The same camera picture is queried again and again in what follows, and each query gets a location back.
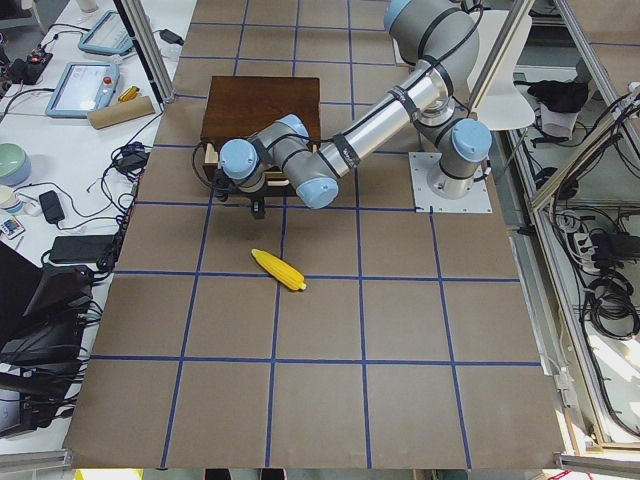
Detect black smartphone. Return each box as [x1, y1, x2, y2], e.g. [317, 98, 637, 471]
[39, 190, 65, 225]

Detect black laptop power brick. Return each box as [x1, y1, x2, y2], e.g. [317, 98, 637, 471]
[49, 235, 114, 264]

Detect blue teach pendant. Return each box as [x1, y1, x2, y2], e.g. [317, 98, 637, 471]
[45, 62, 120, 118]
[78, 10, 134, 56]

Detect yellow toy corn cob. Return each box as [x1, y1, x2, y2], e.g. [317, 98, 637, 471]
[251, 249, 306, 291]

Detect aluminium frame post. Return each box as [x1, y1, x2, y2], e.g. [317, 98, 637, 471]
[114, 0, 175, 105]

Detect black cloth bundle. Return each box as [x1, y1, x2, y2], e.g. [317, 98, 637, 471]
[527, 80, 589, 113]

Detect blue teach pendant far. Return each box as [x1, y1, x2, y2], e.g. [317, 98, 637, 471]
[78, 10, 134, 56]

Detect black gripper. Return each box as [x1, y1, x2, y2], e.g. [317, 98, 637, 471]
[213, 172, 290, 220]

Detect white power strip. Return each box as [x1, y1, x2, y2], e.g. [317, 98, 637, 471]
[558, 210, 599, 275]

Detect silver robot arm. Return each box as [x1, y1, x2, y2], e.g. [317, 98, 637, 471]
[212, 1, 492, 218]

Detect cardboard tube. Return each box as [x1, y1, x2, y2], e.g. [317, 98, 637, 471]
[87, 96, 155, 130]

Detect black cable bundle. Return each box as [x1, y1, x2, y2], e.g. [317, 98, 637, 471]
[84, 142, 151, 201]

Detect dark wooden drawer cabinet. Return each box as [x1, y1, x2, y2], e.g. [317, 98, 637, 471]
[199, 75, 322, 199]

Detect blue teach pendant near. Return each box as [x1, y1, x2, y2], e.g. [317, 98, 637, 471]
[45, 62, 120, 118]

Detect white chair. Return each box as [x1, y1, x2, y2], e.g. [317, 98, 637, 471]
[467, 1, 534, 131]

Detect black power adapter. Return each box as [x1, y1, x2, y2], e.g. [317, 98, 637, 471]
[159, 29, 184, 46]

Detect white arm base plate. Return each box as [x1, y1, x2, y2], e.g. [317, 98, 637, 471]
[408, 152, 492, 214]

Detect green bowl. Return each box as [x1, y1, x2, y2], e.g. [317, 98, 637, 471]
[0, 143, 31, 186]

